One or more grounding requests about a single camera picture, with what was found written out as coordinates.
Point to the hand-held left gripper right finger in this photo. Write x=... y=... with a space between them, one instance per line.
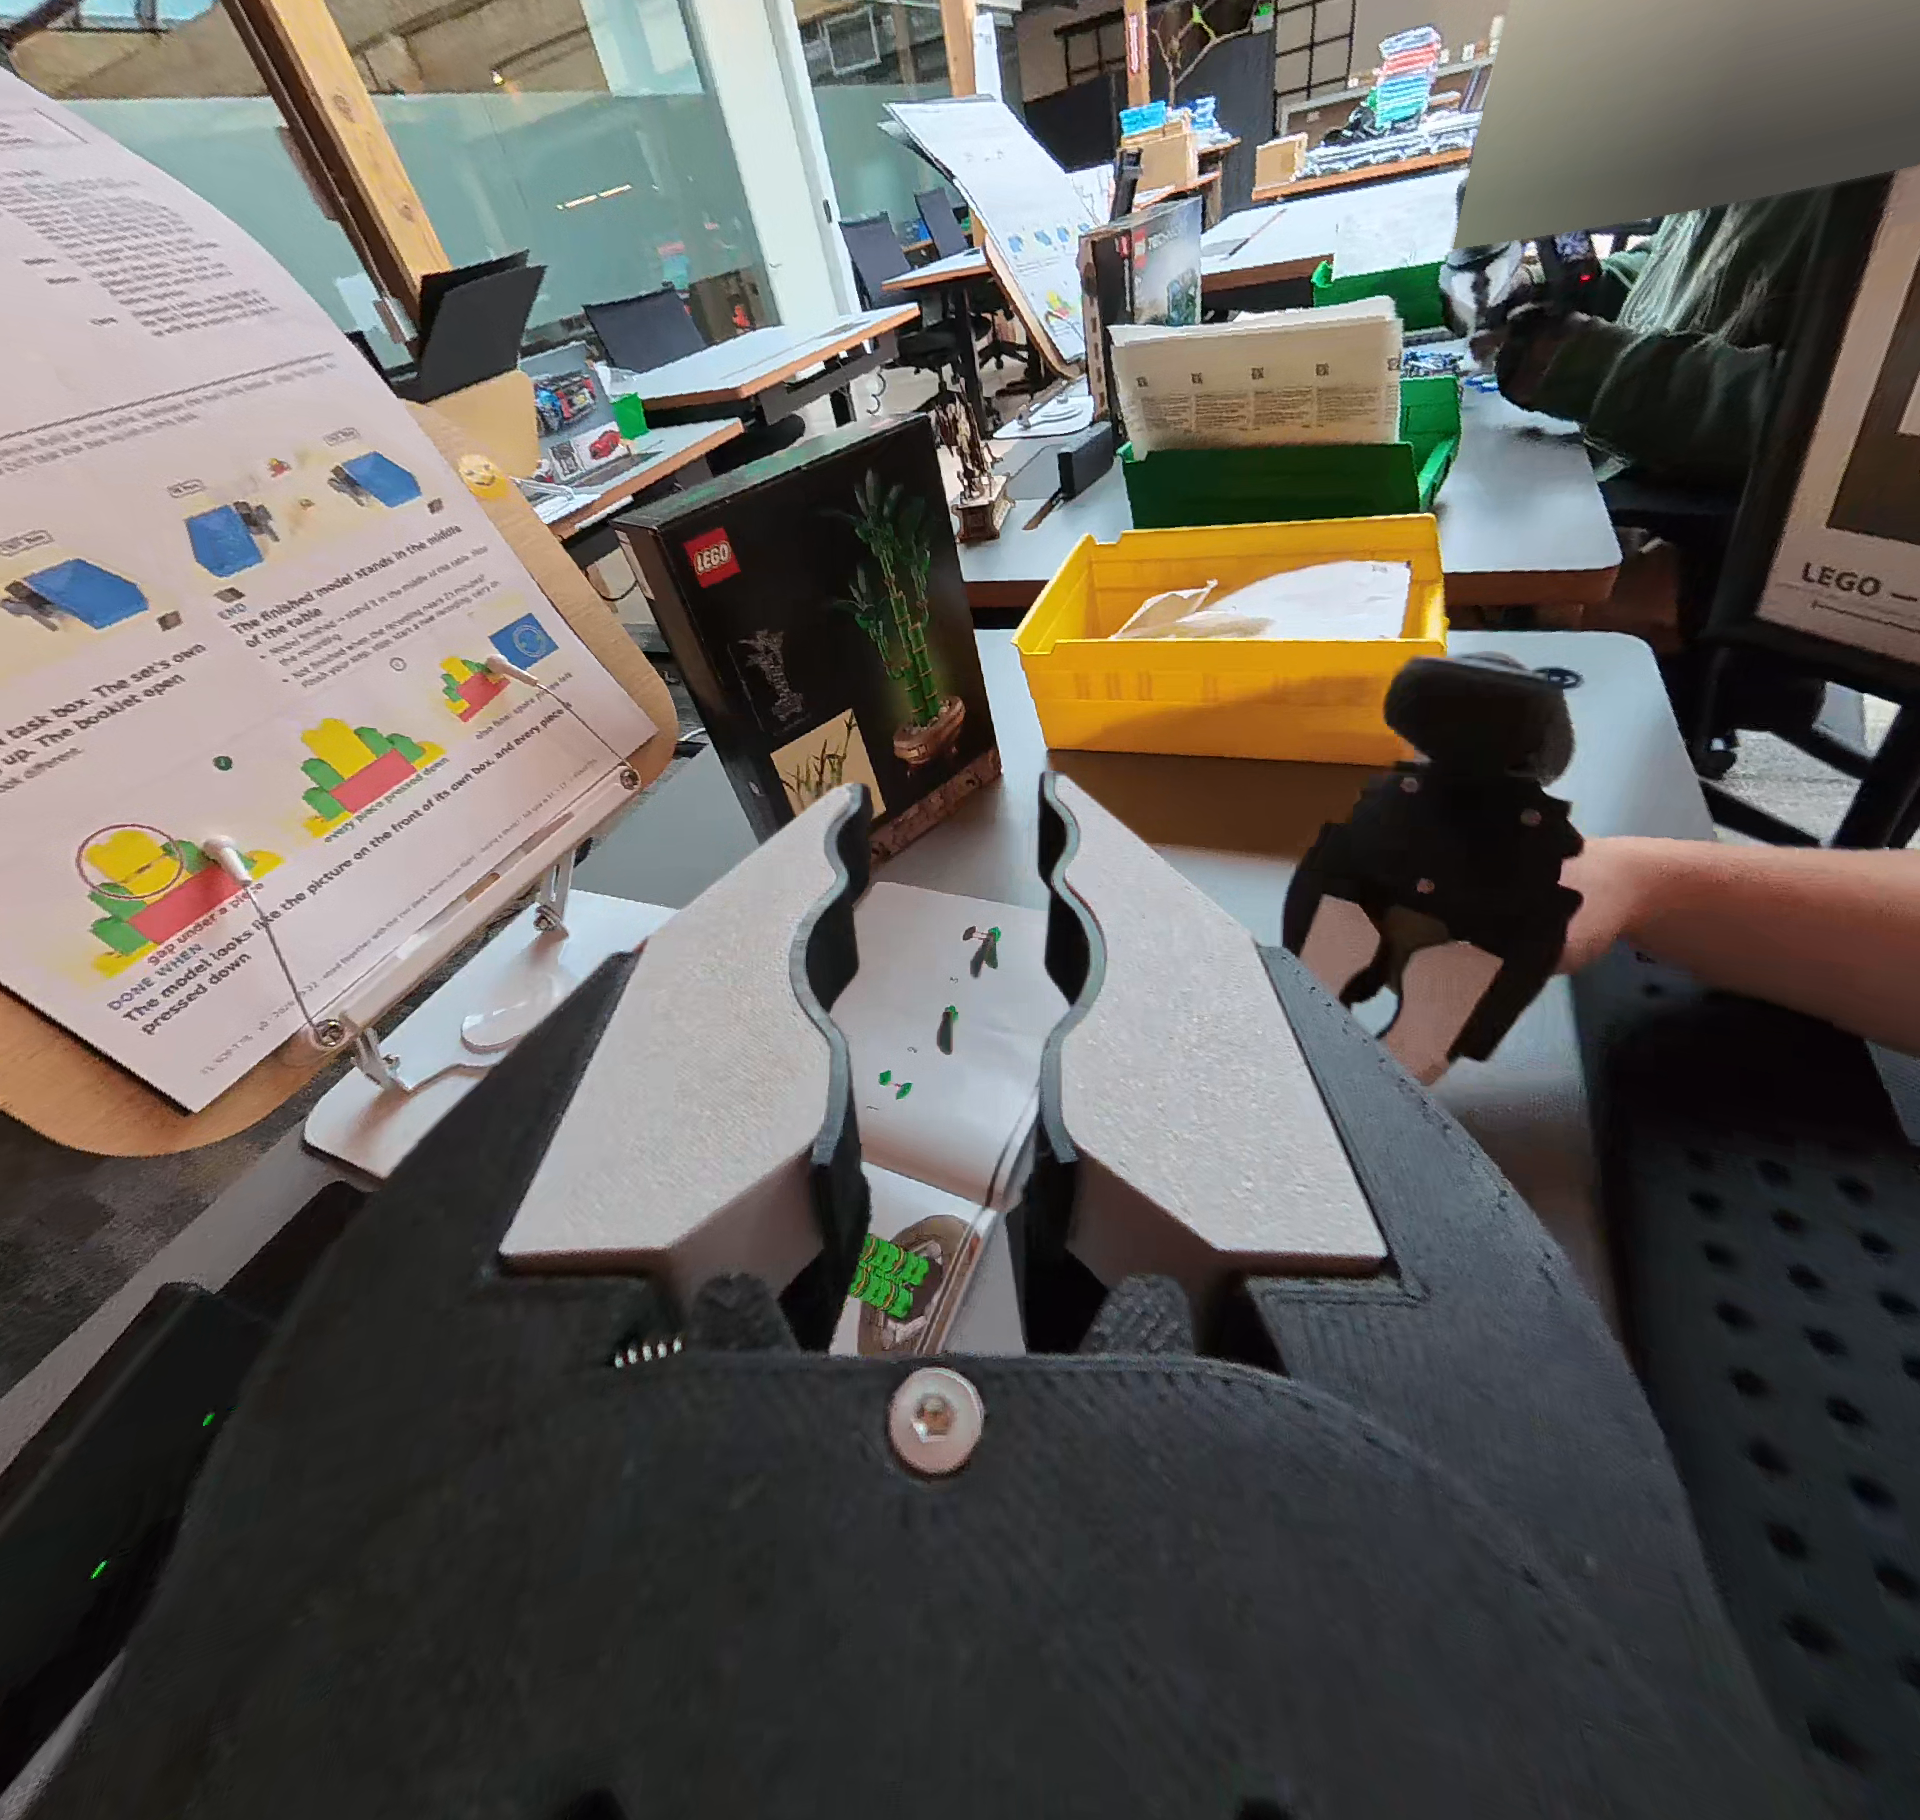
x=1200 y=1100

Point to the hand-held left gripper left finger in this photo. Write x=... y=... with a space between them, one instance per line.
x=690 y=1100

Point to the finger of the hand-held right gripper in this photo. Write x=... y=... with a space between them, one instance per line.
x=1339 y=943
x=1432 y=1017

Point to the yellow plastic bin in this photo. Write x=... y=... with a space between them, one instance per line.
x=1200 y=695

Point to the person's right forearm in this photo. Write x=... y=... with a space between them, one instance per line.
x=1783 y=936

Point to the black bamboo lego box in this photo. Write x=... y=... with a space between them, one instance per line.
x=810 y=605

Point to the brown lego tree model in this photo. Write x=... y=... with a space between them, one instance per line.
x=974 y=486

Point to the small lego car box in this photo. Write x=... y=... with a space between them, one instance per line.
x=577 y=410

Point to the person's right hand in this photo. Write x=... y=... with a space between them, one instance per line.
x=1607 y=904

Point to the grey desk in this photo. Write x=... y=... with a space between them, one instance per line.
x=1515 y=514

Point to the white paper bag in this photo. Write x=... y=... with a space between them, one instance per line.
x=1303 y=599

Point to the green plastic bin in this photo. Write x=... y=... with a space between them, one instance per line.
x=1274 y=486
x=1373 y=294

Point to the stack of white booklets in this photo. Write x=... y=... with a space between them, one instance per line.
x=1259 y=380

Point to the black perforated panel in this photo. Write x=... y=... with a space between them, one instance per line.
x=1769 y=1326

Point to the small black case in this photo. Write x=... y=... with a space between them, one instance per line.
x=1083 y=471

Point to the instruction sheet on wooden stand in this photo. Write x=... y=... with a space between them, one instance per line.
x=91 y=1107

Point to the stack of coloured bins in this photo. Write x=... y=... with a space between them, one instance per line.
x=1410 y=73

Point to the wooden top desk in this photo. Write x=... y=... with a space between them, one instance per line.
x=661 y=447
x=780 y=351

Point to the black device with green lights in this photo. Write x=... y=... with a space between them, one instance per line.
x=104 y=1445

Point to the small green bin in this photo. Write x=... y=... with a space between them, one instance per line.
x=628 y=415

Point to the printed instruction sheet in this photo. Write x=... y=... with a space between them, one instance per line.
x=224 y=576
x=1005 y=200

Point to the wooden book stand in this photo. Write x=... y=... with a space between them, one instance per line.
x=486 y=426

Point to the black office chair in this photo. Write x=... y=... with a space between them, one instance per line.
x=879 y=253
x=646 y=327

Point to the black book stand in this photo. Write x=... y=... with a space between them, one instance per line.
x=480 y=320

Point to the wooden post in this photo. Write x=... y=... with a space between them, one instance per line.
x=300 y=81

